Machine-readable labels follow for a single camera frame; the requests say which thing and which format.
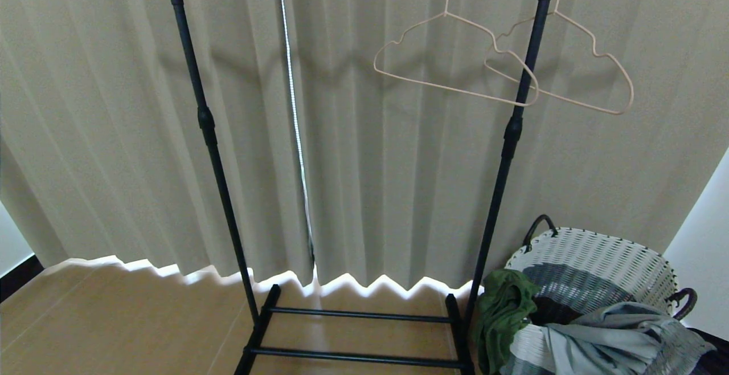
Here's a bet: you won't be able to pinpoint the pink clothes hanger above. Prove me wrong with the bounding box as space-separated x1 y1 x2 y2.
374 0 540 107
484 0 634 116

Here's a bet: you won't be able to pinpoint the green long-sleeved shirt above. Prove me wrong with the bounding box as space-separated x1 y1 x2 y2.
474 268 542 375

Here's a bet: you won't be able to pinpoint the pale grey shorts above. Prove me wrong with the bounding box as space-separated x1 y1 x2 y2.
501 302 718 375

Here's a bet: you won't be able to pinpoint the white laundry basket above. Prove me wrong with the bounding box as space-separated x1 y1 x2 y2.
504 214 719 375

